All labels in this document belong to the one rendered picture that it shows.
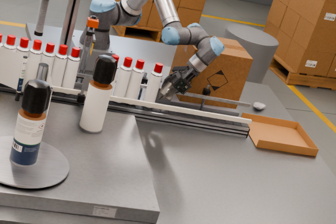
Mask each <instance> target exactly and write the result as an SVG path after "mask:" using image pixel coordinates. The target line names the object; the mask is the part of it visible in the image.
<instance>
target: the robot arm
mask: <svg viewBox="0 0 336 224"><path fill-rule="evenodd" d="M147 1H148V0H120V1H119V2H116V1H115V0H92V1H91V5H90V7H89V14H88V17H90V16H96V17H98V18H97V19H98V21H99V23H98V28H95V31H94V33H95V34H94V35H95V42H94V44H93V49H96V50H107V49H109V48H110V34H109V32H110V27H111V26H134V25H136V24H137V23H138V22H139V21H140V20H141V16H142V7H143V6H144V4H145V3H146V2H147ZM154 3H155V5H156V8H157V11H158V14H159V16H160V19H161V22H162V25H163V28H164V29H163V30H162V32H161V39H162V41H163V42H164V43H165V44H166V45H173V46H175V45H194V46H195V47H196V48H197V49H198V52H196V53H195V54H194V55H193V56H192V57H191V58H190V59H189V61H188V62H187V63H186V64H187V65H188V66H174V67H173V69H172V71H173V73H172V74H170V75H168V76H167V77H166V78H165V79H164V81H163V83H162V86H161V89H160V91H159V94H158V99H159V100H164V99H169V100H171V99H172V98H173V97H174V94H177V93H179V92H180V93H181V94H183V95H184V94H185V93H186V92H187V91H188V90H189V89H190V88H191V87H192V86H191V83H192V82H191V81H192V79H193V78H194V77H195V76H196V77H197V76H198V75H199V73H200V72H202V71H203V70H204V69H206V68H207V66H208V65H209V64H210V63H211V62H213V61H214V60H215V59H216V58H217V57H218V56H219V55H220V54H221V53H222V52H223V51H224V49H225V46H224V45H223V43H222V42H221V41H220V40H219V39H218V38H217V37H215V36H213V37H212V38H211V37H210V36H209V35H208V34H207V33H206V32H205V30H204V29H203V27H201V26H200V25H199V24H198V23H192V24H190V25H188V26H187V27H182V25H181V22H180V19H179V16H178V14H177V11H176V8H175V6H174V3H173V0H154ZM87 29H88V26H87V24H86V28H85V29H84V31H83V33H82V34H81V36H80V39H79V42H80V43H81V44H82V45H84V42H85V37H86V30H87ZM190 82H191V83H190ZM171 85H172V87H171ZM169 88H170V89H169ZM168 89H169V91H168Z"/></svg>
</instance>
